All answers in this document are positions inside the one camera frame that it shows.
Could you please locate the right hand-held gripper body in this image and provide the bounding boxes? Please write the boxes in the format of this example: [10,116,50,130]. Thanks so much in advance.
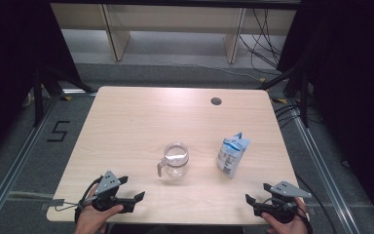
[254,180,313,223]

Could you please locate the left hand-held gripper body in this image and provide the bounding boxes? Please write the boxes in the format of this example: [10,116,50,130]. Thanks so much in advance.
[91,170,134,214]

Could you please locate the blue white pouch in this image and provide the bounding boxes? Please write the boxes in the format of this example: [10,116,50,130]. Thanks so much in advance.
[216,132,251,179]

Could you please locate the clear glass pitcher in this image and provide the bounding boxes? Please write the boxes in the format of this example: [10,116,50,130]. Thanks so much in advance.
[156,141,190,179]

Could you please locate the person's right hand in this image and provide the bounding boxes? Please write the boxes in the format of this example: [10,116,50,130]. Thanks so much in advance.
[261,198,310,234]

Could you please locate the person's left hand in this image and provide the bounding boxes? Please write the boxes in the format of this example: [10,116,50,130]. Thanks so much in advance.
[74,186,125,234]

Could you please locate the grey tape strip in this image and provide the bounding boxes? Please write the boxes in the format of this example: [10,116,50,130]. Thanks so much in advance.
[48,198,66,208]

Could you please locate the black metal stand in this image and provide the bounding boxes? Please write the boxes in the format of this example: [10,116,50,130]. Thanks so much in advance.
[257,66,311,128]
[32,64,95,128]

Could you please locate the black curtain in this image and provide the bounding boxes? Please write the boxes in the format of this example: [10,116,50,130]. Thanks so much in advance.
[277,0,374,225]
[0,0,81,165]

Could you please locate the light wooden shelf unit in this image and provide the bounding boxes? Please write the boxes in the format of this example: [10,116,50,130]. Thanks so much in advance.
[50,3,298,64]

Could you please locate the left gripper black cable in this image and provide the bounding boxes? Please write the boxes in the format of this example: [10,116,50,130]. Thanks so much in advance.
[74,176,104,223]

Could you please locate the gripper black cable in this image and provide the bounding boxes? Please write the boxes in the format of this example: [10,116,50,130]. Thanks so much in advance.
[74,176,104,223]
[291,203,314,234]

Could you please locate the long black floor cable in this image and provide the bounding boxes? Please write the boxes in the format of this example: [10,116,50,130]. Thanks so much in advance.
[294,175,339,234]

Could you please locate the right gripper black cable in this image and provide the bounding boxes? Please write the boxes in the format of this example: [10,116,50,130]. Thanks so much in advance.
[291,203,314,234]

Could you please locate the metal floor rail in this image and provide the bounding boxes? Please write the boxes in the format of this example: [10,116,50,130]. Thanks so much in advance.
[0,94,61,234]
[291,106,359,234]

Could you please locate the thin wire loop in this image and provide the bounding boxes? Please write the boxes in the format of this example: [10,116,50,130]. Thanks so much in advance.
[55,199,94,213]

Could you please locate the black floor cables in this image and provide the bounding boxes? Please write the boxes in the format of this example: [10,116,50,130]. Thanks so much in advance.
[274,102,322,129]

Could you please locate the thin grey floor cable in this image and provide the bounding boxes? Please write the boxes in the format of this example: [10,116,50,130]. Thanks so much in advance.
[162,60,264,82]

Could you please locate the black cable bundle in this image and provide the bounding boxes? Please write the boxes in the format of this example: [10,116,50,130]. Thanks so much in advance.
[238,8,283,74]

